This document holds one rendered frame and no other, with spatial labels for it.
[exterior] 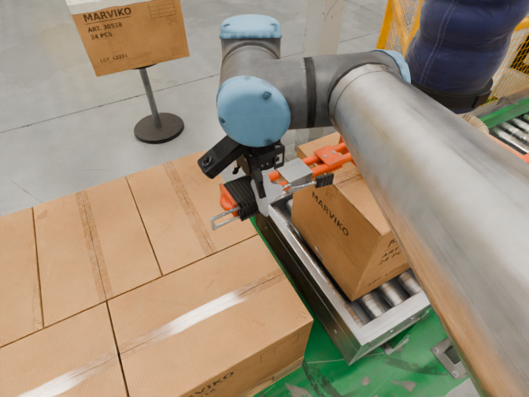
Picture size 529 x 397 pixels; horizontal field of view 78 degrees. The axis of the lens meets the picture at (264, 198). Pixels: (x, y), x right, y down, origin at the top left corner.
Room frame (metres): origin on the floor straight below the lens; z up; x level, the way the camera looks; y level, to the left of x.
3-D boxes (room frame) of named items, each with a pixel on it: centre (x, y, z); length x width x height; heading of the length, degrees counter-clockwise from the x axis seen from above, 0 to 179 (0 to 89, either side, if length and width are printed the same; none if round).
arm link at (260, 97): (0.40, 0.01, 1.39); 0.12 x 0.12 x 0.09; 2
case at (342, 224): (0.80, -0.47, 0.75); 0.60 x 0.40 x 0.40; 119
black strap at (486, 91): (0.81, -0.47, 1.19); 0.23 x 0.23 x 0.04
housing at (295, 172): (0.57, -0.07, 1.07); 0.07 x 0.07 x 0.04; 31
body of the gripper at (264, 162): (0.51, 0.01, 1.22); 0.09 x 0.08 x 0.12; 120
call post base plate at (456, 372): (0.47, -0.88, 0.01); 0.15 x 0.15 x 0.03; 28
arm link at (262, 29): (0.51, 0.02, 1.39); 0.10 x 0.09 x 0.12; 2
